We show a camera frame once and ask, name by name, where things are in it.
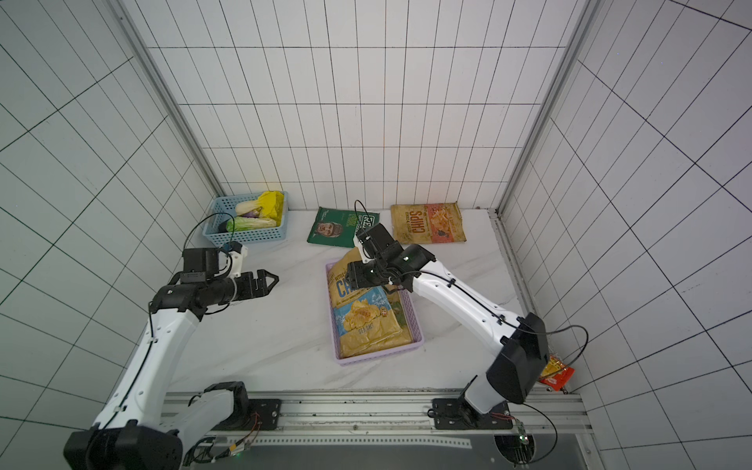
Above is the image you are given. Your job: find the brown orange chips bag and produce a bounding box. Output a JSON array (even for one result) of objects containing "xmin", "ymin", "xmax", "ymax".
[{"xmin": 391, "ymin": 203, "xmax": 466, "ymax": 245}]

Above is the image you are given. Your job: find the sea salt chips bag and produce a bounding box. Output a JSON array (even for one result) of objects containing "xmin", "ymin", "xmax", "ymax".
[{"xmin": 327, "ymin": 249, "xmax": 413, "ymax": 360}]

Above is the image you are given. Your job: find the green REAL chips bag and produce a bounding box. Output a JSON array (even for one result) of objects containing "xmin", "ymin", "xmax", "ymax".
[{"xmin": 307, "ymin": 208, "xmax": 380, "ymax": 249}]

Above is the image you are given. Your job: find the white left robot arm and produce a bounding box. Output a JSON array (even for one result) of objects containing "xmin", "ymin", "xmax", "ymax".
[{"xmin": 64, "ymin": 242, "xmax": 281, "ymax": 469}]

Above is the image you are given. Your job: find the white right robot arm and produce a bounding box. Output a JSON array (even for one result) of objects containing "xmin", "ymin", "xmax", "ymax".
[{"xmin": 347, "ymin": 223, "xmax": 550, "ymax": 421}]

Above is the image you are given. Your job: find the purple plastic basket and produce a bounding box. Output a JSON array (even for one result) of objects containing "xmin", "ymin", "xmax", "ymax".
[{"xmin": 325, "ymin": 262, "xmax": 424, "ymax": 365}]

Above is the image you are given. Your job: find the blue plastic basket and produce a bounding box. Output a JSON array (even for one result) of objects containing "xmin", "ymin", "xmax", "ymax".
[{"xmin": 203, "ymin": 191, "xmax": 288, "ymax": 247}]

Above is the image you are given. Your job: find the yellow snack bag in basket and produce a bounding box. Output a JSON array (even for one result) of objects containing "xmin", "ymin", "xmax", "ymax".
[{"xmin": 256, "ymin": 191, "xmax": 285, "ymax": 226}]

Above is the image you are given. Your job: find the toy eggplant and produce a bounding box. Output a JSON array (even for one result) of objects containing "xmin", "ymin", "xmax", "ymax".
[{"xmin": 217, "ymin": 219, "xmax": 231, "ymax": 233}]

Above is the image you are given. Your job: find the small red snack bag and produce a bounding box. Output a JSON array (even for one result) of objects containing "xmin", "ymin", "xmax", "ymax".
[{"xmin": 538, "ymin": 356, "xmax": 575, "ymax": 392}]

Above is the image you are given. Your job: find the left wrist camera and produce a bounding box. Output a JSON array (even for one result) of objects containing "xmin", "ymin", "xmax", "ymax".
[{"xmin": 226, "ymin": 241, "xmax": 248, "ymax": 278}]

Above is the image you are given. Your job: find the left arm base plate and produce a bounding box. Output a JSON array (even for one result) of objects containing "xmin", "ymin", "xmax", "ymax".
[{"xmin": 248, "ymin": 399, "xmax": 282, "ymax": 431}]

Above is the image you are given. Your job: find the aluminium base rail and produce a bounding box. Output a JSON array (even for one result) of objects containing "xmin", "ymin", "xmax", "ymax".
[{"xmin": 213, "ymin": 389, "xmax": 593, "ymax": 448}]

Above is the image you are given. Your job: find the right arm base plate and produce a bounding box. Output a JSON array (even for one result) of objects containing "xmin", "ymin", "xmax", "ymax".
[{"xmin": 427, "ymin": 399, "xmax": 514, "ymax": 431}]

